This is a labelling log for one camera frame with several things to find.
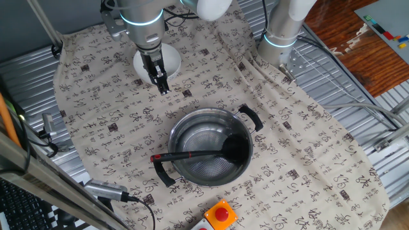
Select black camera cable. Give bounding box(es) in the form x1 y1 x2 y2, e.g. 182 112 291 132
127 195 157 230

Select beige calligraphy tablecloth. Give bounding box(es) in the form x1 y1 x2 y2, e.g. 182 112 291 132
52 0 391 230

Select orange box with red button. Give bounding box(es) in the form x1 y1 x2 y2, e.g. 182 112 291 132
203 198 239 230

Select brown wooden table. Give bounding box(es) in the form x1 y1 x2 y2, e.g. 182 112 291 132
303 0 409 98

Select black white marker board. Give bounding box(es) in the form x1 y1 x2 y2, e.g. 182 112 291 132
0 204 96 230

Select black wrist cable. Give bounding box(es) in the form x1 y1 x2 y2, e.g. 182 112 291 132
162 8 201 29

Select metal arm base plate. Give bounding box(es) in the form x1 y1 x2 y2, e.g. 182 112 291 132
277 47 307 84

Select thick grey cable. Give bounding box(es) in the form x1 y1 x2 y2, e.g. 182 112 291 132
321 103 409 127

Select camera ball mount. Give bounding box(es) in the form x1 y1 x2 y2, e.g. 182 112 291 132
38 129 70 158

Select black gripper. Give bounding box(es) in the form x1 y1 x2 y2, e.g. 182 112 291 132
137 47 171 96

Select black pole clamp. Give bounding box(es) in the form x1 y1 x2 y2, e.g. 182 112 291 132
50 44 63 60

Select black keyboard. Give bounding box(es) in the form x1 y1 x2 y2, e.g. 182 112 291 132
0 178 54 230

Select steel pot with black handles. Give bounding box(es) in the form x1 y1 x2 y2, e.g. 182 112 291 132
151 103 265 188

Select silver ribbed camera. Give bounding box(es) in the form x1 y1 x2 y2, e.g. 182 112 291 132
83 178 130 203

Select grey board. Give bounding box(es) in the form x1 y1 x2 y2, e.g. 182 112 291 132
354 0 409 65

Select aluminium bracket bar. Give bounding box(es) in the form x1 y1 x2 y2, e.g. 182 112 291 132
373 123 409 153
391 95 409 116

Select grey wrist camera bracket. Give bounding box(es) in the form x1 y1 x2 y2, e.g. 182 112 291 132
100 1 128 42

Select black computer mouse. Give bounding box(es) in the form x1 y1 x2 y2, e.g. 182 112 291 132
58 209 79 227

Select grey box raised red button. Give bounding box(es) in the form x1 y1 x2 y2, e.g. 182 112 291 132
190 218 215 230

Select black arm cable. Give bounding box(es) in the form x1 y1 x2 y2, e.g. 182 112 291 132
297 34 399 132

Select small grey camera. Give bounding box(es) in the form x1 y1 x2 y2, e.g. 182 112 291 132
41 112 58 139

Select orange tube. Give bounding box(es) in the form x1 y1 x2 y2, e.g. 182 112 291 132
0 92 22 148

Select grey metal pole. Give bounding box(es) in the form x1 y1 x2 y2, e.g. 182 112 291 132
27 0 64 49

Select black ladle with red tip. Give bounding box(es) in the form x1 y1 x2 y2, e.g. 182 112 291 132
150 134 251 164

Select aluminium frame bar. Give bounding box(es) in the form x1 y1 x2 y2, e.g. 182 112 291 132
0 130 130 230

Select white ceramic bowl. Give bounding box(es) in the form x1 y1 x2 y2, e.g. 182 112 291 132
132 43 181 84

